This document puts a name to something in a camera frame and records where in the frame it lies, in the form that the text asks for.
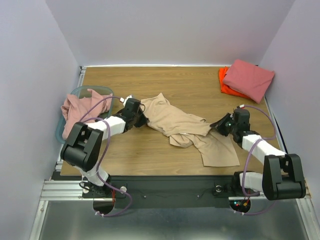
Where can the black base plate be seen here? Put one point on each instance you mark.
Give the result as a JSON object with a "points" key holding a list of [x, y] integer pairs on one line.
{"points": [[176, 191]]}

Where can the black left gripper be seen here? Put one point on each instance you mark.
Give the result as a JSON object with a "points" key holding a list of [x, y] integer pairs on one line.
{"points": [[144, 120]]}

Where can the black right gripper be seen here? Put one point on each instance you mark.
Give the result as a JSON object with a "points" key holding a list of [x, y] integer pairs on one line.
{"points": [[223, 126]]}

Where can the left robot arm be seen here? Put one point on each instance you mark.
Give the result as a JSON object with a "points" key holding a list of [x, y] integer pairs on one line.
{"points": [[82, 147]]}

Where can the beige t shirt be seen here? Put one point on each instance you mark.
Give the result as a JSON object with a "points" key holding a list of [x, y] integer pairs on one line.
{"points": [[184, 129]]}

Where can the teal plastic basket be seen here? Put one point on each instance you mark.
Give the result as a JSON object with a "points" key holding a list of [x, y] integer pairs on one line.
{"points": [[77, 103]]}

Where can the folded pink t shirt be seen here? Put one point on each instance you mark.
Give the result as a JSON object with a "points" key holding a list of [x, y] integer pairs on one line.
{"points": [[249, 79]]}

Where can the pink crumpled t shirt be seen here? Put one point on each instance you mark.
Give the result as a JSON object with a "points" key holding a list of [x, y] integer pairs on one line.
{"points": [[102, 107]]}

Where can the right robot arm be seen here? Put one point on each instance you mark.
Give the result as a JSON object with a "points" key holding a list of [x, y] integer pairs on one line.
{"points": [[269, 171]]}

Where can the folded orange t shirt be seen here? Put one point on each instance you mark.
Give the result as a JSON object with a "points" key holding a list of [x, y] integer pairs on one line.
{"points": [[225, 89]]}

